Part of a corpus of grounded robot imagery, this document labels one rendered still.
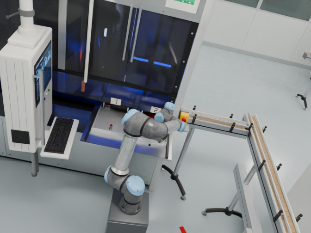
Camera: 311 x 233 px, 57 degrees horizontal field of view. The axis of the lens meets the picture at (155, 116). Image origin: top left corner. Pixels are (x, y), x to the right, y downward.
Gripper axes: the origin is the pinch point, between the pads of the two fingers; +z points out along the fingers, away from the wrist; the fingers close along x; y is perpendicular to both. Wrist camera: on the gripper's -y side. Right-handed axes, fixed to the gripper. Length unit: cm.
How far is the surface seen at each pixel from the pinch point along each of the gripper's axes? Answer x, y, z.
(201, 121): -36, 38, -2
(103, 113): 50, 25, 3
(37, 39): 90, -9, -67
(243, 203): -84, -7, 41
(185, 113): -18.1, 29.4, -12.0
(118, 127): 34.0, 11.2, 3.0
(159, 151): -1.5, -6.7, 3.6
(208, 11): -10, 26, -98
